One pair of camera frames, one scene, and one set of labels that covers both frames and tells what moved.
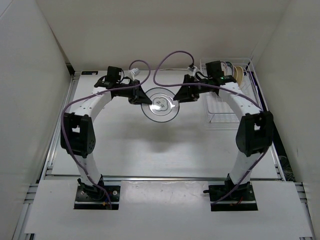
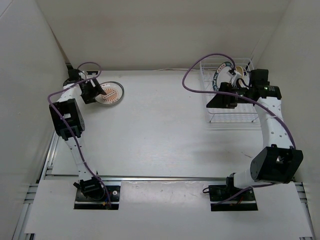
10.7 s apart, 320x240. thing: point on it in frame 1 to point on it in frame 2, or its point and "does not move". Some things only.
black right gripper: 187,94 to 221,101
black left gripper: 138,96 to 95,91
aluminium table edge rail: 156,177 does not move
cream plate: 240,75 does not move
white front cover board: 172,207 does not move
